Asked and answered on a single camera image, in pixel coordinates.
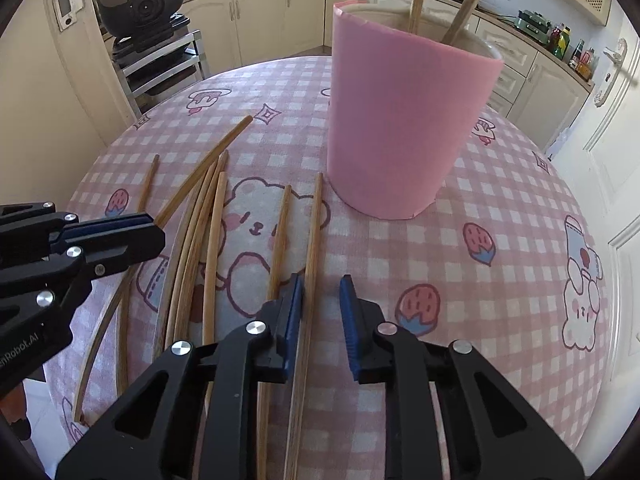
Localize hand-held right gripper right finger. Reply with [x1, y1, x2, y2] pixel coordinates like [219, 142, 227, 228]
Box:
[339, 275, 586, 480]

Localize pink chopstick holder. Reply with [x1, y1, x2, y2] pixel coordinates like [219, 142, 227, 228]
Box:
[326, 1, 505, 221]

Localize green countertop appliance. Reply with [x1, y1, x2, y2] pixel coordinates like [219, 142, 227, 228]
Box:
[515, 9, 553, 37]

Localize bunch of wooden chopsticks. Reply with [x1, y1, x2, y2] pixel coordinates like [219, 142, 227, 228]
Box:
[72, 116, 293, 480]

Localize pink checked tablecloth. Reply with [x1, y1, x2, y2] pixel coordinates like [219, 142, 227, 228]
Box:
[42, 55, 613, 480]

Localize white panelled door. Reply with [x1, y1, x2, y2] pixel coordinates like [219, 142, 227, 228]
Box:
[542, 7, 640, 466]

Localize black electric griddle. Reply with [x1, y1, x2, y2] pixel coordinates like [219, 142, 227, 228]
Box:
[102, 12, 197, 68]

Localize cream base kitchen cabinets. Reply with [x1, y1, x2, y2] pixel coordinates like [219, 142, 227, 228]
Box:
[177, 0, 596, 133]

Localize row of condiment bottles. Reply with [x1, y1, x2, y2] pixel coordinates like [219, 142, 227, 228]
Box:
[547, 24, 598, 81]

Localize metal shelf rack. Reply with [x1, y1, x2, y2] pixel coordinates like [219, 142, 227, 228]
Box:
[112, 30, 208, 123]

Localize white door handle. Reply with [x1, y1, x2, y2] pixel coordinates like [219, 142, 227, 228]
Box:
[594, 39, 629, 109]

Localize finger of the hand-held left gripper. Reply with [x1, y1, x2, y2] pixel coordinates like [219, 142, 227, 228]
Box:
[0, 227, 166, 312]
[0, 202, 155, 264]

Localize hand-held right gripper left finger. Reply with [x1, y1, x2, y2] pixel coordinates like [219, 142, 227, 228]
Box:
[55, 274, 305, 480]

